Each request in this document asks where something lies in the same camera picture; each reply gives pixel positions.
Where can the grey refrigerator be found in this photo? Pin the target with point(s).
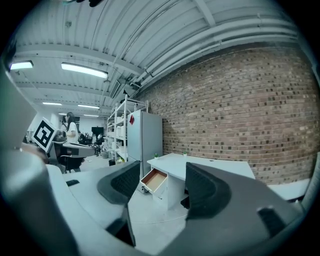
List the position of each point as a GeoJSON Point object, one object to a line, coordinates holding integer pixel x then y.
{"type": "Point", "coordinates": [145, 135]}

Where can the white cabinet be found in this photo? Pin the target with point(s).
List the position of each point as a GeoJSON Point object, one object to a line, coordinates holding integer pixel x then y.
{"type": "Point", "coordinates": [287, 188]}

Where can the white desk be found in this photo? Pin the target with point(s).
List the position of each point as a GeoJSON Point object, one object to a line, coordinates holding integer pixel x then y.
{"type": "Point", "coordinates": [172, 162]}

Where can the small green potted plant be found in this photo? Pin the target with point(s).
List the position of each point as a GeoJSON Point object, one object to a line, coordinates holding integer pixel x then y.
{"type": "Point", "coordinates": [185, 153]}

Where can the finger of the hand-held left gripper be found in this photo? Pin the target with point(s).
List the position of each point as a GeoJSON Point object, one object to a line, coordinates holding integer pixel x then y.
{"type": "Point", "coordinates": [80, 148]}

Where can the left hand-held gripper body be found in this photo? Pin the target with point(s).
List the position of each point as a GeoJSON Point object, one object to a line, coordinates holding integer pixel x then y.
{"type": "Point", "coordinates": [43, 135]}

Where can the black monitor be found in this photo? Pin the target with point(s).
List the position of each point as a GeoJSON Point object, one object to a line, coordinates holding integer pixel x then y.
{"type": "Point", "coordinates": [97, 130]}

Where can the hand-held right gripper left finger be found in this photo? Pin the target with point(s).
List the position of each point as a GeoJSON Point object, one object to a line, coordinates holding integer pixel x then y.
{"type": "Point", "coordinates": [125, 180]}

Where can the ceiling light panel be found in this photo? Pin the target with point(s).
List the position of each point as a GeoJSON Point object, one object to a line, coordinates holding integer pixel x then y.
{"type": "Point", "coordinates": [83, 70]}
{"type": "Point", "coordinates": [21, 65]}
{"type": "Point", "coordinates": [52, 103]}
{"type": "Point", "coordinates": [88, 106]}

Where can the wooden box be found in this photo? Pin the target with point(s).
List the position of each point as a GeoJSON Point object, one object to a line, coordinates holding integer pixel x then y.
{"type": "Point", "coordinates": [153, 180]}

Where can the black waste bin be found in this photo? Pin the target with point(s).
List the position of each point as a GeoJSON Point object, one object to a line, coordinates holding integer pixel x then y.
{"type": "Point", "coordinates": [112, 162]}

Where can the red sticker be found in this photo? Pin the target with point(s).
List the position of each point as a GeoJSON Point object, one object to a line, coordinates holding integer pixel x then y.
{"type": "Point", "coordinates": [131, 120]}

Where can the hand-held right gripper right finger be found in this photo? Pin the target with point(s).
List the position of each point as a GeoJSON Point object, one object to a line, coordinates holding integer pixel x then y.
{"type": "Point", "coordinates": [205, 190]}

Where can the white shelving rack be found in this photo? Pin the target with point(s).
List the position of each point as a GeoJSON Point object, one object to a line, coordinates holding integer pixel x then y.
{"type": "Point", "coordinates": [117, 125]}

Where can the large green potted plant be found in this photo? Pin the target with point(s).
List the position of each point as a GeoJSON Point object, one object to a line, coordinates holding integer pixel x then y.
{"type": "Point", "coordinates": [156, 156]}

